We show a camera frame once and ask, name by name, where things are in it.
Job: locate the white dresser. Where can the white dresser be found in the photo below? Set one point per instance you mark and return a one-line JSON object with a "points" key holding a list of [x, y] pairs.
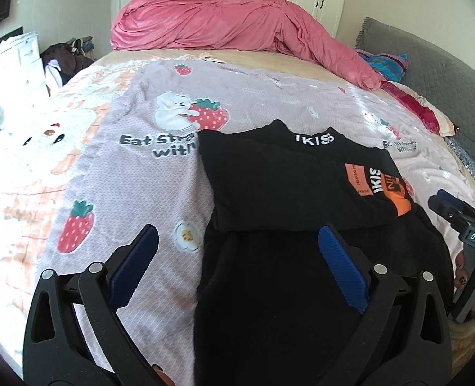
{"points": [[16, 68]]}

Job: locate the pink duvet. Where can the pink duvet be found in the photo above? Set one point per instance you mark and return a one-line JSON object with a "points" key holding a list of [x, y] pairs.
{"points": [[221, 20]]}

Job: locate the blue patterned cloth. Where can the blue patterned cloth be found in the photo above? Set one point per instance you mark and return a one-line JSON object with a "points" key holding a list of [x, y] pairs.
{"points": [[466, 161]]}

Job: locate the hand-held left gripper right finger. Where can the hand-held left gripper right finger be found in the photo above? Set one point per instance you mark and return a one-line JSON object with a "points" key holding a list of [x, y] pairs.
{"points": [[340, 263]]}

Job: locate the striped blue pink pillow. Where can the striped blue pink pillow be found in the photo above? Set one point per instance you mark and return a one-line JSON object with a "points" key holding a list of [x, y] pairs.
{"points": [[386, 66]]}

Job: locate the pile of dark clothes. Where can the pile of dark clothes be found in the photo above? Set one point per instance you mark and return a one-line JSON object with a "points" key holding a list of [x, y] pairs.
{"points": [[64, 62]]}

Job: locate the white orange printed blanket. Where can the white orange printed blanket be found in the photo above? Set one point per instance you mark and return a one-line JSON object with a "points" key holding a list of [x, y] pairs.
{"points": [[28, 161]]}

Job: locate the cream pillow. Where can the cream pillow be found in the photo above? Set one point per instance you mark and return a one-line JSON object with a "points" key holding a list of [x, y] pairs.
{"points": [[444, 122]]}

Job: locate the red patterned cloth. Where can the red patterned cloth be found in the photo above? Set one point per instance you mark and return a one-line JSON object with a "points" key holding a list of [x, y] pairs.
{"points": [[414, 104]]}

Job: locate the grey quilted headboard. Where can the grey quilted headboard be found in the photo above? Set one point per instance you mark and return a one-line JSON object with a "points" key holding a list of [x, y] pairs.
{"points": [[434, 72]]}

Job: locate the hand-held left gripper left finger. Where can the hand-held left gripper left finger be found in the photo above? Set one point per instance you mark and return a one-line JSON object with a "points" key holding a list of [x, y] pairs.
{"points": [[135, 263]]}

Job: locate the bed with beige sheet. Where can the bed with beige sheet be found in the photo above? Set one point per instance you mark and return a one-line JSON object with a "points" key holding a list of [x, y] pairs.
{"points": [[237, 54]]}

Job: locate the pink strawberry printed blanket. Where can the pink strawberry printed blanket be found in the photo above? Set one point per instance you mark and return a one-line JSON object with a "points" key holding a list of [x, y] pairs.
{"points": [[149, 177]]}

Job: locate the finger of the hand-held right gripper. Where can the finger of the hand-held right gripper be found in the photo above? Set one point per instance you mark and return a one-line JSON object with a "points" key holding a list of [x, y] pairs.
{"points": [[446, 207]]}

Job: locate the black t-shirt orange print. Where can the black t-shirt orange print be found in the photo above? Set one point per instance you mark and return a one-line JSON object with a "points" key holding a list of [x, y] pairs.
{"points": [[281, 177]]}

